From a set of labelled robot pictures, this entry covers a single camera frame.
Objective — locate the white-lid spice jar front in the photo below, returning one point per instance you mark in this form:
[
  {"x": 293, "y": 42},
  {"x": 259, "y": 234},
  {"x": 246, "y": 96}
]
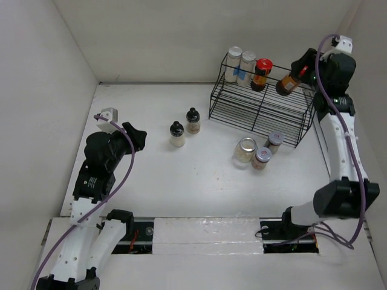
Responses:
[{"x": 261, "y": 158}]

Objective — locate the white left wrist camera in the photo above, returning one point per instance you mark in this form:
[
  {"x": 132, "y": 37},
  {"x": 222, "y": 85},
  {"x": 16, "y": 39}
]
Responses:
[{"x": 104, "y": 119}]

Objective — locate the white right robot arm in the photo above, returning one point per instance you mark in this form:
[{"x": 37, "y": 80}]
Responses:
[{"x": 349, "y": 192}]

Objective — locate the white-lid spice jar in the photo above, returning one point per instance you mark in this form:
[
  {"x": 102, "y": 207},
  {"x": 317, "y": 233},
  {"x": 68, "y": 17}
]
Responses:
[
  {"x": 261, "y": 158},
  {"x": 274, "y": 141}
]

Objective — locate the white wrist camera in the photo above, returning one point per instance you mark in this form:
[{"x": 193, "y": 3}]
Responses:
[
  {"x": 104, "y": 119},
  {"x": 339, "y": 45}
]

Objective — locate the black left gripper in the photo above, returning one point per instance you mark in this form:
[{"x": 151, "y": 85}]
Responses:
[{"x": 137, "y": 136}]

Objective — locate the white-lid spice jar back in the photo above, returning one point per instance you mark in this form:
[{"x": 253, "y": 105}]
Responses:
[{"x": 274, "y": 141}]

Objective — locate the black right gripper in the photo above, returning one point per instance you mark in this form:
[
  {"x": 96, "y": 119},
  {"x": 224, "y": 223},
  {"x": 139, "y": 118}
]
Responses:
[{"x": 308, "y": 59}]

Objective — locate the silver-capped blue-label shaker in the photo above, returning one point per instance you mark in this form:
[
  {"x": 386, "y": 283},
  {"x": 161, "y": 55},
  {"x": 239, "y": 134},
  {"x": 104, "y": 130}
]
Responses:
[
  {"x": 233, "y": 60},
  {"x": 246, "y": 67}
]

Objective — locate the black-capped white powder bottle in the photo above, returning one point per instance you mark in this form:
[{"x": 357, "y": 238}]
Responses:
[{"x": 177, "y": 134}]

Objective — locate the red-capped dark sauce bottle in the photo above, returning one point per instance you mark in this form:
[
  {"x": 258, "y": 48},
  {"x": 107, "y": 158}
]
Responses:
[{"x": 262, "y": 70}]

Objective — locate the open clear glass jar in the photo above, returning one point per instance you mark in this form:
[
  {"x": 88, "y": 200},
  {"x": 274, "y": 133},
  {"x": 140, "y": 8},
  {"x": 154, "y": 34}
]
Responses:
[{"x": 243, "y": 152}]

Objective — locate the black-capped brown spice bottle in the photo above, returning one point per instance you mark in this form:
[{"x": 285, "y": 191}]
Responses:
[{"x": 193, "y": 121}]

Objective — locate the red-lid brown sauce jar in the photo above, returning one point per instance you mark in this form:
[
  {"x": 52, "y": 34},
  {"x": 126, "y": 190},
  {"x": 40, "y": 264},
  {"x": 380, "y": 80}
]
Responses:
[{"x": 290, "y": 82}]

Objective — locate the black wire shelf rack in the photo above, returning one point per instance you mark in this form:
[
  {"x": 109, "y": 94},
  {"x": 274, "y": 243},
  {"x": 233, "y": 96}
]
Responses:
[{"x": 263, "y": 112}]

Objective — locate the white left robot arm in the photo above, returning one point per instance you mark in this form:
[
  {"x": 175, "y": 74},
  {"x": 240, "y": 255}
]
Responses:
[{"x": 77, "y": 258}]

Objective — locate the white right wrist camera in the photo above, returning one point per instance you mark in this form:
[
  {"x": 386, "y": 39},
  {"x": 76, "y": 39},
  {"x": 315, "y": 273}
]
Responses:
[{"x": 339, "y": 45}]

